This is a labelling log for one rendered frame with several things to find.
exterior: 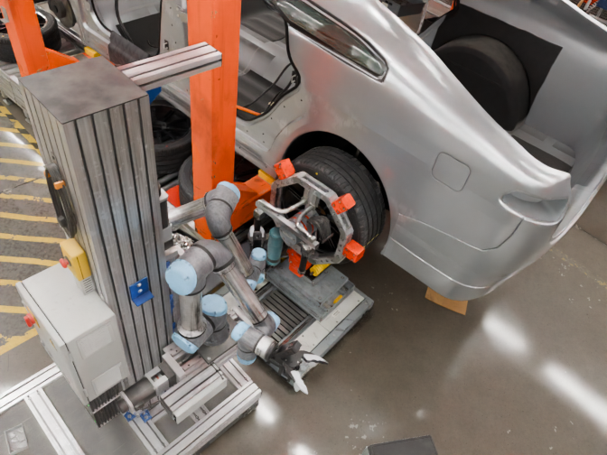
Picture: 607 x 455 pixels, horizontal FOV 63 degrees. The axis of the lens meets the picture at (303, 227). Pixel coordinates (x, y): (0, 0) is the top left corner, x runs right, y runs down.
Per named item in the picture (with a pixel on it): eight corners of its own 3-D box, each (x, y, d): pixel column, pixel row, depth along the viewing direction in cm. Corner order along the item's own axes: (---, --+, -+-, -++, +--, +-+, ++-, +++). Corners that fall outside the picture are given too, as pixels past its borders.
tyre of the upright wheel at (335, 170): (299, 128, 290) (296, 215, 333) (270, 143, 276) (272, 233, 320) (395, 172, 258) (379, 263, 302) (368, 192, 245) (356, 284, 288)
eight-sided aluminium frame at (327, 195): (340, 274, 290) (360, 208, 251) (333, 281, 286) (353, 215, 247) (273, 224, 311) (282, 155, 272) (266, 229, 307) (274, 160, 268)
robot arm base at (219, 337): (210, 352, 219) (210, 340, 212) (189, 329, 226) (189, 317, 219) (237, 333, 228) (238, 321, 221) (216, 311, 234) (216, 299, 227)
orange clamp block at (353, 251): (350, 246, 274) (362, 256, 271) (340, 255, 269) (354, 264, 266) (352, 238, 269) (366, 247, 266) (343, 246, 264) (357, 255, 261)
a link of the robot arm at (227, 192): (137, 228, 240) (220, 196, 212) (151, 208, 251) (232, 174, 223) (154, 245, 246) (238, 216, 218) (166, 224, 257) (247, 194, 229)
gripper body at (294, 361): (301, 369, 182) (274, 351, 186) (306, 355, 177) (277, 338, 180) (290, 384, 177) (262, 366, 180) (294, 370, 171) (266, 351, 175)
